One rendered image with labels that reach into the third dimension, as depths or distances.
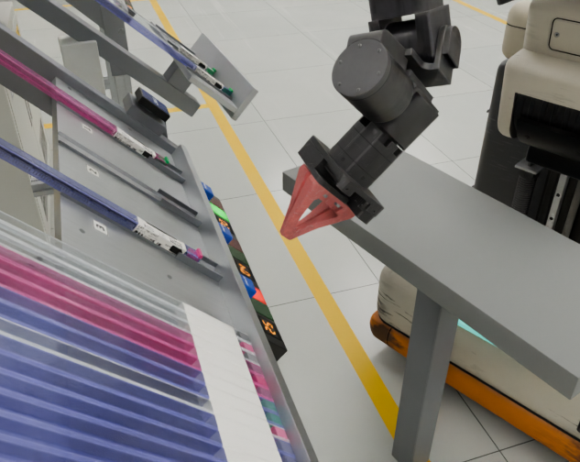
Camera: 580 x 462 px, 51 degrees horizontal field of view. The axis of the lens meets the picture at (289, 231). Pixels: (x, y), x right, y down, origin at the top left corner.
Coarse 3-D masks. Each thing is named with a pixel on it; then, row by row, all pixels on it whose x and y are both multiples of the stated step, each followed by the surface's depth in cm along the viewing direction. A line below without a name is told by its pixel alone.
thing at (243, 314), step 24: (192, 168) 83; (192, 192) 79; (216, 240) 69; (240, 288) 62; (240, 312) 60; (264, 336) 57; (264, 360) 54; (288, 408) 49; (288, 432) 48; (312, 456) 46
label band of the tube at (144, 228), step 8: (144, 224) 59; (136, 232) 59; (144, 232) 59; (152, 232) 60; (160, 232) 61; (152, 240) 60; (160, 240) 60; (168, 240) 61; (176, 240) 62; (168, 248) 61; (176, 248) 62; (184, 248) 62
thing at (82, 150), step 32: (64, 128) 67; (96, 128) 74; (128, 128) 84; (64, 160) 60; (96, 160) 66; (128, 160) 74; (96, 192) 60; (128, 192) 66; (160, 192) 72; (64, 224) 50; (96, 224) 55; (160, 224) 66; (192, 224) 73; (96, 256) 50; (128, 256) 54; (160, 256) 59; (160, 288) 54; (192, 288) 59; (224, 320) 59
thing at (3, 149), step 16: (0, 144) 50; (16, 160) 52; (32, 160) 52; (48, 176) 53; (64, 176) 55; (64, 192) 54; (80, 192) 55; (96, 208) 56; (112, 208) 57; (128, 224) 58; (192, 256) 63
